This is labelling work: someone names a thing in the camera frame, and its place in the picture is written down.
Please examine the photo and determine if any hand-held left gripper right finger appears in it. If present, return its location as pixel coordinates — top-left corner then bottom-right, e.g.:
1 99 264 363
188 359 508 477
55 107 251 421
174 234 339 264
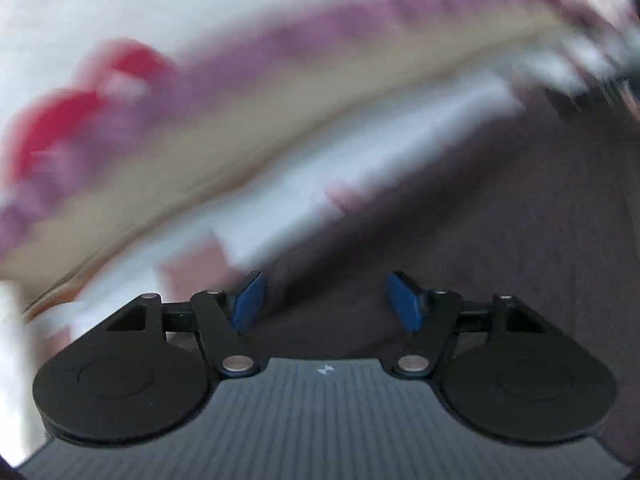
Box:
387 271 546 378

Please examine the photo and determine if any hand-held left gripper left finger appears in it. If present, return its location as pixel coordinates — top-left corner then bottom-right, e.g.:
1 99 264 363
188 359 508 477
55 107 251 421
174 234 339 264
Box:
107 270 267 378

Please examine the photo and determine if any dark brown knit sweater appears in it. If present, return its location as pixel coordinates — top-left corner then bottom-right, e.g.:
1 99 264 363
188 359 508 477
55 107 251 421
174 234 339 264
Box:
260 85 640 461

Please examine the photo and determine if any checked cartoon blanket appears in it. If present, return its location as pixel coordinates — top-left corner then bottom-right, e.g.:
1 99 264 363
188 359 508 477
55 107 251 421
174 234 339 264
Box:
25 70 531 341

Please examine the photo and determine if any beige mattress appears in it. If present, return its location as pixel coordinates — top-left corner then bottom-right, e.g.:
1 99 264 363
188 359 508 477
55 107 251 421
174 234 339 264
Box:
0 10 566 306

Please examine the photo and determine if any cartoon quilt with purple ruffle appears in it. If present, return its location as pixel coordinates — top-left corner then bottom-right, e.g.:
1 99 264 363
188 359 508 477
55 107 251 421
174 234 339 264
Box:
0 0 640 261

